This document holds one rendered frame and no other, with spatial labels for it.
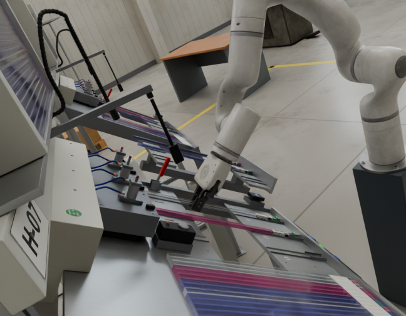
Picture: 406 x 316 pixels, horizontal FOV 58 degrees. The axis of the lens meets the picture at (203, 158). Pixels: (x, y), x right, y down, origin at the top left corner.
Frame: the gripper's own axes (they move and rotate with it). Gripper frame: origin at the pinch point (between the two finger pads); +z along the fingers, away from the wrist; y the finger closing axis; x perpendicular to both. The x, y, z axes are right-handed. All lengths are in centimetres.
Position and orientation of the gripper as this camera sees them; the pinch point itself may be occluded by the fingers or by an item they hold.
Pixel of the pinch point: (197, 202)
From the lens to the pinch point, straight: 110.1
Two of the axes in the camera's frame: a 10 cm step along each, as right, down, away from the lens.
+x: 8.1, 3.9, 4.4
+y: 3.4, 3.0, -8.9
